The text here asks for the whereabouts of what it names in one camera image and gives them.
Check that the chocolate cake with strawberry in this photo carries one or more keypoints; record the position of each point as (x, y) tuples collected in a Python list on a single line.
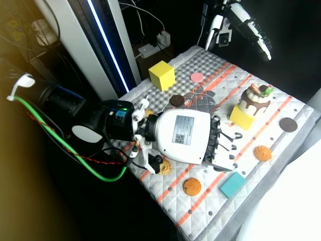
[(254, 100)]

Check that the plain golden round cookie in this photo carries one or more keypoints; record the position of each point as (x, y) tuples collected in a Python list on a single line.
[(149, 113)]

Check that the pink sandwich cookie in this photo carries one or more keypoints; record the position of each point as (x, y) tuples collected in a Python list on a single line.
[(196, 77)]

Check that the white adapter box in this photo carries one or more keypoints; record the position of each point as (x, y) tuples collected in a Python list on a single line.
[(149, 51)]

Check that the white pillar with blue light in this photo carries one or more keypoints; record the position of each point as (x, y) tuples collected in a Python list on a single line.
[(82, 45)]

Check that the textured yellow cube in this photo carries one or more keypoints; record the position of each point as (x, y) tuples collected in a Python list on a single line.
[(161, 75)]

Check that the small yellow block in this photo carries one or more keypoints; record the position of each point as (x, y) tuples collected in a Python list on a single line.
[(242, 119)]

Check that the dark brown round cookie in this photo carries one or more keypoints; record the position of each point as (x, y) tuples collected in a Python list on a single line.
[(288, 124)]

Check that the orange swirl cookie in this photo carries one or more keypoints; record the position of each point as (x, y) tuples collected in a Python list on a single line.
[(262, 153), (166, 168)]

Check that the grey quilt with bear print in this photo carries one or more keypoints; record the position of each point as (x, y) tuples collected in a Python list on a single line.
[(225, 200)]

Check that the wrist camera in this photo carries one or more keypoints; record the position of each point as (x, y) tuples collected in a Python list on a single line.
[(224, 39), (155, 162)]

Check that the white charger plug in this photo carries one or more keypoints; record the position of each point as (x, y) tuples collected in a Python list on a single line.
[(163, 37)]

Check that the dark chocolate sandwich cookie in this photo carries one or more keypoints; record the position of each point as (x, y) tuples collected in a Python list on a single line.
[(177, 100)]

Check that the orange chocolate chip cookie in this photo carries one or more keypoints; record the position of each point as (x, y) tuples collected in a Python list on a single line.
[(192, 187)]

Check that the flat teal block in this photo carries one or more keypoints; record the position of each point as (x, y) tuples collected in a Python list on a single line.
[(233, 185)]

